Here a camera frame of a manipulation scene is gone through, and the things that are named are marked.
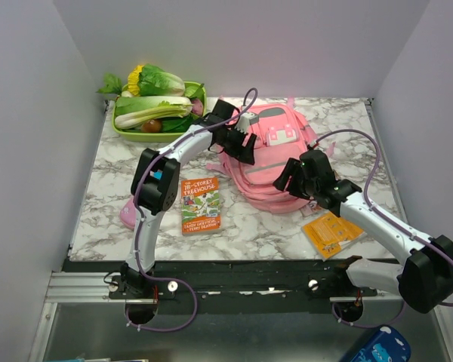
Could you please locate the orange yellow booklet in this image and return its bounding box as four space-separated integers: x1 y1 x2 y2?
301 212 365 261

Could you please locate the orange treehouse book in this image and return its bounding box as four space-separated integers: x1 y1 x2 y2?
180 177 221 235

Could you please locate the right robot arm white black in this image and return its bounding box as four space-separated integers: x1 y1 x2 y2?
273 150 453 314

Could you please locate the green plastic tray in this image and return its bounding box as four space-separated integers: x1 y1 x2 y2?
111 81 207 143

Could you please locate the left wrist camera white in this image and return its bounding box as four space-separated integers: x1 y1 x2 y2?
234 112 259 133

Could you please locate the pink pencil case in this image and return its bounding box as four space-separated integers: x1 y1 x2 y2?
119 195 136 230

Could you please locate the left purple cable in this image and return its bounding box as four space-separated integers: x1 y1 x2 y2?
131 87 260 333

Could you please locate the yellow artificial flower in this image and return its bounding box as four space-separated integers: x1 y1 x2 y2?
127 65 143 96

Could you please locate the blue pencil case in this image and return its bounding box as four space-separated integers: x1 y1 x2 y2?
340 325 411 362

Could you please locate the pink student backpack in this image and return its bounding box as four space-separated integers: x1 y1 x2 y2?
207 97 317 214

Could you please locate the illustrated picture book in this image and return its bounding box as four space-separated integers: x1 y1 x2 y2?
300 199 324 217

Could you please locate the brown toy mushroom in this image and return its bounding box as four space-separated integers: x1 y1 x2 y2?
140 119 162 133

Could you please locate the green artificial leaf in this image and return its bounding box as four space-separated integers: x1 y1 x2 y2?
97 72 123 95

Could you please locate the purple toy vegetable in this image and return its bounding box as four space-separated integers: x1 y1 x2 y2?
191 98 204 116

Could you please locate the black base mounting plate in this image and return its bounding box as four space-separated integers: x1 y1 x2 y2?
62 259 427 316

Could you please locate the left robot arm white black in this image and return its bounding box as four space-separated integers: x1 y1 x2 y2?
120 100 256 298

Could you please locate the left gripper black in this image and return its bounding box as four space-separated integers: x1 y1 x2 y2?
219 124 257 165

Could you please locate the upper toy cabbage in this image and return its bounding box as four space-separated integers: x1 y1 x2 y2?
137 64 185 97

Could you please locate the aluminium rail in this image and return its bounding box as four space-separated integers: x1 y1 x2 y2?
45 268 448 305

